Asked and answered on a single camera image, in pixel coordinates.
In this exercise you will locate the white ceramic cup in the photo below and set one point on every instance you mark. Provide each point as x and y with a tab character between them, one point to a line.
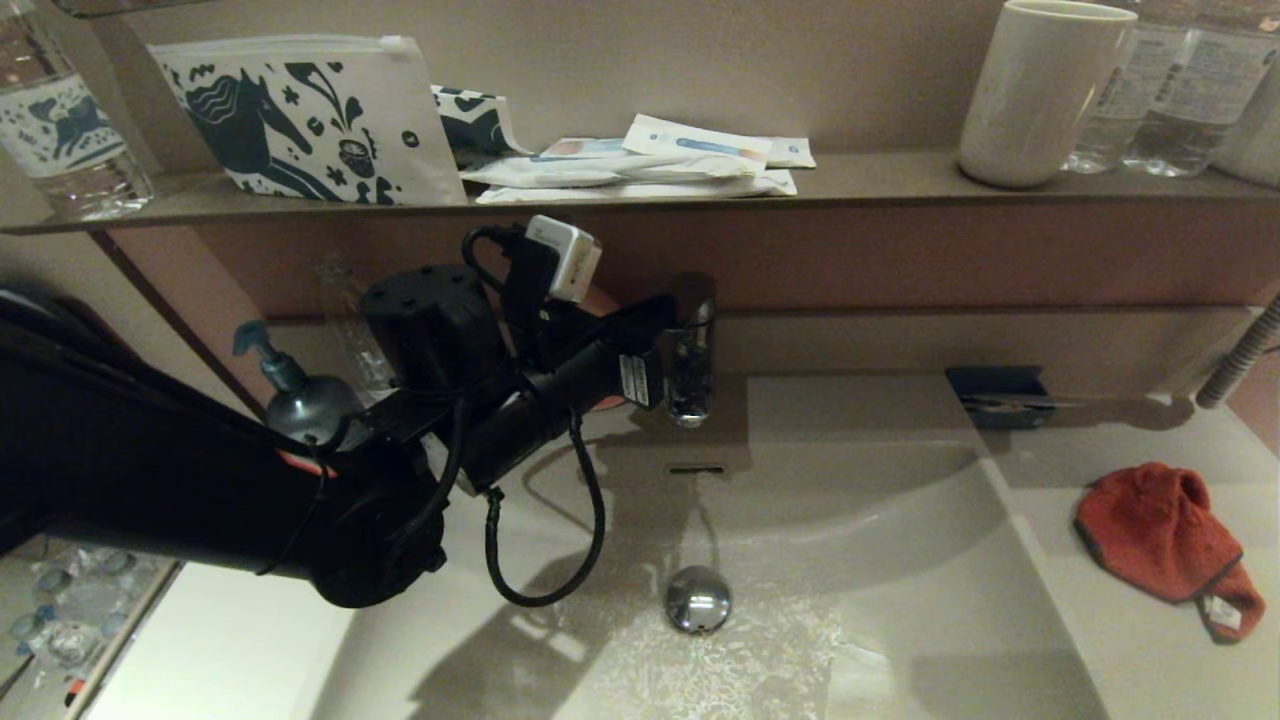
1257	140
1035	100

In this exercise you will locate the white ceramic sink basin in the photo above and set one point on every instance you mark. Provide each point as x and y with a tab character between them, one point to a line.
900	600

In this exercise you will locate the brown wall shelf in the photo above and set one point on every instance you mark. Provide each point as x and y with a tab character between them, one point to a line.
880	184

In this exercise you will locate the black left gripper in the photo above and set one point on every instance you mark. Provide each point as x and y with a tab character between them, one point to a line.
545	410

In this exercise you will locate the dark teal pump bottle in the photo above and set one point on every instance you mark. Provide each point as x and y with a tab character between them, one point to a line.
300	410

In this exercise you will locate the shrink-wrapped water bottle pack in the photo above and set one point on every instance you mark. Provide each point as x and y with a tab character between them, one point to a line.
75	620

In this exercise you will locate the dark teal box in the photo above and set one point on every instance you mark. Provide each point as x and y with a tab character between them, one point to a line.
990	385

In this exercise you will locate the chrome lever faucet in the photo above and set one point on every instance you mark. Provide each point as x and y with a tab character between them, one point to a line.
690	385

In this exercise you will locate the long white sachet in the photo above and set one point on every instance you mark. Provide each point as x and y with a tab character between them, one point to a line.
558	173

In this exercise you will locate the orange-red microfibre cloth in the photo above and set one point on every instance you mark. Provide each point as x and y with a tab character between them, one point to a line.
1150	530

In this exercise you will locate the white toothbrush sachet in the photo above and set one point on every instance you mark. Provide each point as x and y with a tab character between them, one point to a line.
692	138

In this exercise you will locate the flat white sachet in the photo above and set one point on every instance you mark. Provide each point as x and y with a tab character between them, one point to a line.
642	191

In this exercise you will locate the chrome drain stopper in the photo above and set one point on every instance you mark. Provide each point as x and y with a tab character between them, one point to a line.
698	600

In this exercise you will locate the clear water bottle white label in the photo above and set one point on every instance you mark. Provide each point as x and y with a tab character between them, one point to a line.
1106	130
1193	100

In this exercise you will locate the white horse print pouch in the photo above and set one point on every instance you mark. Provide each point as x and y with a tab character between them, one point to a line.
400	108

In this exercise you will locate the white sachet with pink print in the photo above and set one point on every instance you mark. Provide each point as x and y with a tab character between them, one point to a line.
582	148

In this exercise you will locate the water bottle blue print label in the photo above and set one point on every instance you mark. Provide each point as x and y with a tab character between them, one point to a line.
68	130

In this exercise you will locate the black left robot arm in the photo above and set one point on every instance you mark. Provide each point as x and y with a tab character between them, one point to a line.
150	480

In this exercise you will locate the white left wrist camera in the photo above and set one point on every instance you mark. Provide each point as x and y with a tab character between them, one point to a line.
568	258

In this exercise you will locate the empty clear plastic bottle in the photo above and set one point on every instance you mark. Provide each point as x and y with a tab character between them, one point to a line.
350	340

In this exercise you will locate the small white patterned pouch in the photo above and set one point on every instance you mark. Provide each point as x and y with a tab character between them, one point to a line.
473	122

